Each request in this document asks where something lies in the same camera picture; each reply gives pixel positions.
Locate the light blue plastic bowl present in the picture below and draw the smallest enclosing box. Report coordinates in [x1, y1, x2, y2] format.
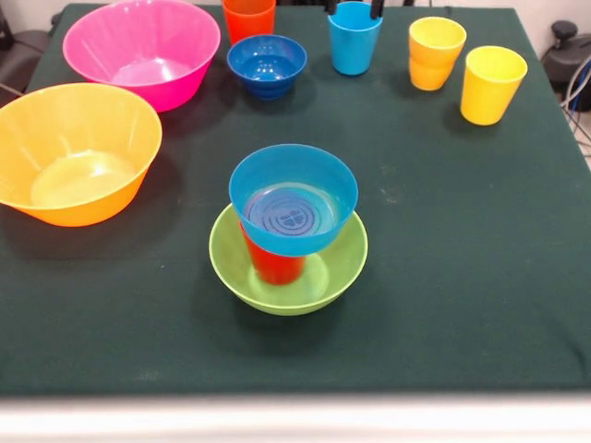
[228, 143, 359, 257]

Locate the light blue plastic cup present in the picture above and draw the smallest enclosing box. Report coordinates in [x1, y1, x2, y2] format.
[327, 1, 384, 77]

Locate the tangle of cables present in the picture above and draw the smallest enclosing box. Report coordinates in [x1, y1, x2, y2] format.
[561, 54, 591, 158]

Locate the amber yellow plastic cup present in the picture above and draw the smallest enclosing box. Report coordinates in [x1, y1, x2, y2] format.
[408, 54, 458, 91]

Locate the red plastic cup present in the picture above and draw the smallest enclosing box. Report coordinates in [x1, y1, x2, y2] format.
[238, 220, 307, 286]

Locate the dark green table cloth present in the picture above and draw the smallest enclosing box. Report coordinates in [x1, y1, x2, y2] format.
[0, 3, 591, 397]

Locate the large pink plastic bowl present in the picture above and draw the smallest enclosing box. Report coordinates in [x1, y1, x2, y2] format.
[62, 0, 222, 114]

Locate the large yellow-orange plastic bowl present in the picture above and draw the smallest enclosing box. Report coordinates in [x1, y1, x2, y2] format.
[0, 82, 163, 228]

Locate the green plastic bowl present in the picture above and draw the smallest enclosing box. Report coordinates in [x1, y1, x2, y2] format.
[209, 202, 369, 317]

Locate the orange plastic cup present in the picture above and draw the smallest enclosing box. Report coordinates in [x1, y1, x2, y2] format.
[222, 0, 277, 46]

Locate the dark blue plastic bowl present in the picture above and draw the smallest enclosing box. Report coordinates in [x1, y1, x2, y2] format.
[226, 34, 308, 102]

